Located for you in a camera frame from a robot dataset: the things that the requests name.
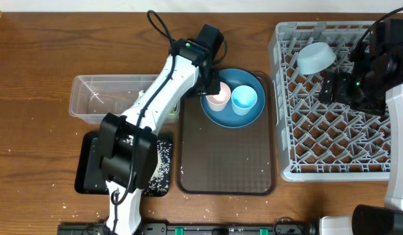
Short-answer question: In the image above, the pink cup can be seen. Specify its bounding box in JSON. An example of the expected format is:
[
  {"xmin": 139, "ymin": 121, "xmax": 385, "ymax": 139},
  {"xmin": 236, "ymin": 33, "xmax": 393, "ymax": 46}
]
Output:
[{"xmin": 206, "ymin": 82, "xmax": 231, "ymax": 112}]

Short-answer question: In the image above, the light blue cup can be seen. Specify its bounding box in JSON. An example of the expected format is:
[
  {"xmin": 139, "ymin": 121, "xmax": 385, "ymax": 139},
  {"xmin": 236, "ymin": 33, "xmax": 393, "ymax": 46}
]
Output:
[{"xmin": 231, "ymin": 86, "xmax": 258, "ymax": 116}]

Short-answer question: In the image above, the dark blue plate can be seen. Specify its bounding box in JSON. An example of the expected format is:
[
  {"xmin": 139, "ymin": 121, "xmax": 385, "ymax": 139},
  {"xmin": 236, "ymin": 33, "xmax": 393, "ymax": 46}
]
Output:
[{"xmin": 201, "ymin": 69, "xmax": 265, "ymax": 128}]

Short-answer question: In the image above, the light blue bowl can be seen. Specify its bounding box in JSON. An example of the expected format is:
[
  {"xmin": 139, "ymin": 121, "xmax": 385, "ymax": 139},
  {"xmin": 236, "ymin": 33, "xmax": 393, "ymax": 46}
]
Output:
[{"xmin": 297, "ymin": 42, "xmax": 336, "ymax": 75}]

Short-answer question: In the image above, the white rice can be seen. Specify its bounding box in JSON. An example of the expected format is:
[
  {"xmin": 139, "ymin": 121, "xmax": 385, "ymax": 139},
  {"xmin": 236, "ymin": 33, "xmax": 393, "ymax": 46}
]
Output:
[{"xmin": 122, "ymin": 136, "xmax": 172, "ymax": 196}]

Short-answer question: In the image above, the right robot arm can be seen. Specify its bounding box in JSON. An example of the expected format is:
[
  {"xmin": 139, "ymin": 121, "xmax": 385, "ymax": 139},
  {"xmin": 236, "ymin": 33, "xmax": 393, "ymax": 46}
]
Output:
[{"xmin": 318, "ymin": 45, "xmax": 403, "ymax": 234}]

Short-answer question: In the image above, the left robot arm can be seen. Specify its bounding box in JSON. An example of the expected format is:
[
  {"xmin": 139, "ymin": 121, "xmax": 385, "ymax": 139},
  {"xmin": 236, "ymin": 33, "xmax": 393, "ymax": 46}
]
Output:
[{"xmin": 98, "ymin": 39, "xmax": 227, "ymax": 234}]

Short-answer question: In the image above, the grey plastic dishwasher rack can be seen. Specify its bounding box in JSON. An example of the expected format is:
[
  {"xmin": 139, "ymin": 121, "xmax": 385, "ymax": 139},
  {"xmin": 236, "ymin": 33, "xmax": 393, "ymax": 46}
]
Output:
[{"xmin": 268, "ymin": 22, "xmax": 389, "ymax": 181}]

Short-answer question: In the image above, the brown serving tray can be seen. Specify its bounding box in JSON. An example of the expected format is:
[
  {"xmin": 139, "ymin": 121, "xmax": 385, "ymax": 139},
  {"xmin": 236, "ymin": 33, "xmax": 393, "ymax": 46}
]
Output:
[{"xmin": 176, "ymin": 72, "xmax": 278, "ymax": 196}]

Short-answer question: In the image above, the clear plastic bin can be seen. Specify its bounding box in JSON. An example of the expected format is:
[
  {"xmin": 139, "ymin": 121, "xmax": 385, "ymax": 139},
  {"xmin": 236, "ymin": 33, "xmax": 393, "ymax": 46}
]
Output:
[{"xmin": 69, "ymin": 74, "xmax": 182, "ymax": 125}]

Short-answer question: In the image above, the black plastic tray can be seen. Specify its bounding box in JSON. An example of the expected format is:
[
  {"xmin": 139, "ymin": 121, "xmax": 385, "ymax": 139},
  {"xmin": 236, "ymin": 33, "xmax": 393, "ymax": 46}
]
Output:
[{"xmin": 74, "ymin": 131, "xmax": 173, "ymax": 195}]

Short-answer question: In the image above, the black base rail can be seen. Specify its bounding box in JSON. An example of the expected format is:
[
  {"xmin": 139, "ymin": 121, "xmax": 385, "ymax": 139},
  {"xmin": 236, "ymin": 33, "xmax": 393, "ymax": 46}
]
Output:
[{"xmin": 57, "ymin": 223, "xmax": 319, "ymax": 235}]

